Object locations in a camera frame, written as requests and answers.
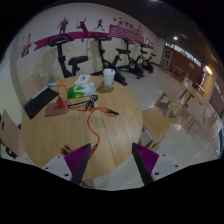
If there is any white box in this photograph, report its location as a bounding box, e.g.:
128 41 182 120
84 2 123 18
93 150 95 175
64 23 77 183
75 74 90 85

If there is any black exercise bike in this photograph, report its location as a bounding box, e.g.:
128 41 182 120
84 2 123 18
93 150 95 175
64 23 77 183
48 34 88 78
119 37 144 79
90 31 129 87
136 43 155 73

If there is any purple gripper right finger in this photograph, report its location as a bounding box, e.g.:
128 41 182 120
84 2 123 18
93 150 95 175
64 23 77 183
132 143 159 185

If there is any orange charging cable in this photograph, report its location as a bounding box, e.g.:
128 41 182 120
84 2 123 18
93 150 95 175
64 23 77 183
56 83 120 155

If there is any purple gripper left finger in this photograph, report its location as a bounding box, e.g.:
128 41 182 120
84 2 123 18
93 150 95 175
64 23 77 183
64 143 91 185

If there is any orange blue marker pen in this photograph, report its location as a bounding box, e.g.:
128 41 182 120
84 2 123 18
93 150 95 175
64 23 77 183
47 82 61 87

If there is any round wooden table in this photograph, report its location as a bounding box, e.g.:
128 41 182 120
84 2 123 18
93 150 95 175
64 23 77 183
21 83 143 180

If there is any wooden dining table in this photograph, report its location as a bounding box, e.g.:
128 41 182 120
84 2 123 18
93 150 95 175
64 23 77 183
179 82 208 116

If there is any brown round coaster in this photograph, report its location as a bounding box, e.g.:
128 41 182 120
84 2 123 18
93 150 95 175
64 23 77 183
96 86 114 93

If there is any black laptop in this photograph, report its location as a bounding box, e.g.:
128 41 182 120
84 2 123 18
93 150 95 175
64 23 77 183
24 87 57 119

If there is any brown power strip block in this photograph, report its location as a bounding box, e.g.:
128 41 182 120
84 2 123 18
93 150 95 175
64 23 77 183
45 101 68 117

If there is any white paper cup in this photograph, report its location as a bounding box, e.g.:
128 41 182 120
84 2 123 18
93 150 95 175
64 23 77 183
103 68 115 86

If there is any red charger plug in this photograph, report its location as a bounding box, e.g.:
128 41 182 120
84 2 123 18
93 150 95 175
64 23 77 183
56 97 64 109

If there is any green wet wipes pack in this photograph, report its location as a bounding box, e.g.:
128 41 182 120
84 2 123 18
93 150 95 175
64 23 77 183
68 82 96 99

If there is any wooden chair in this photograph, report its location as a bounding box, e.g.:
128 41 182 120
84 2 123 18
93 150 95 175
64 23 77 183
186 97 217 132
22 72 44 100
143 92 183 149
0 110 24 156

